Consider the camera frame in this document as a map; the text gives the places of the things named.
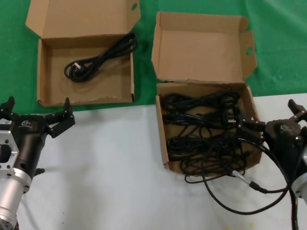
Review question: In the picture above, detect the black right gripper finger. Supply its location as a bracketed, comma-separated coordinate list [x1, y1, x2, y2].
[236, 107, 266, 145]
[287, 98, 307, 124]

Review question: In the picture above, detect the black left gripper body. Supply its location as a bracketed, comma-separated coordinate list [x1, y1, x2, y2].
[11, 114, 49, 178]

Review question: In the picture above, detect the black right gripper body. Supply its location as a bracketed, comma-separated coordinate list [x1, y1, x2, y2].
[262, 118, 307, 184]

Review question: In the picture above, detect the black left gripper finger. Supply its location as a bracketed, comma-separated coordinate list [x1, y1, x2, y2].
[44, 96, 77, 139]
[0, 96, 18, 121]

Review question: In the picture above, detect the black power cord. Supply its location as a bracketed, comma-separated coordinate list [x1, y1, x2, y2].
[64, 33, 139, 83]
[164, 110, 238, 130]
[167, 130, 250, 185]
[163, 90, 241, 110]

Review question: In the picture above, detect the brown cardboard box intact lid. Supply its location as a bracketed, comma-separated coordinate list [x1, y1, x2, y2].
[25, 0, 142, 107]

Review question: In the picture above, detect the brown cardboard box torn lid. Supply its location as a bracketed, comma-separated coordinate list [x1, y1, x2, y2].
[151, 11, 265, 177]

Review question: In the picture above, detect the green cloth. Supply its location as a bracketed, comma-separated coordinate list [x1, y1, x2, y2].
[0, 0, 307, 113]

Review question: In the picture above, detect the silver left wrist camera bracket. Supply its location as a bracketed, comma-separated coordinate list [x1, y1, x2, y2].
[0, 130, 20, 172]

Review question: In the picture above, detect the black cable with silver connector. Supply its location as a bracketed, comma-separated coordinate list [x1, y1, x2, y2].
[202, 167, 292, 214]

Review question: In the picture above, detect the black tangled loose power cord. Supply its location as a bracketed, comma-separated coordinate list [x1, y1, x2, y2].
[167, 130, 250, 185]

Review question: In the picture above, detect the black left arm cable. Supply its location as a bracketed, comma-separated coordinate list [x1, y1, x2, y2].
[13, 210, 21, 230]

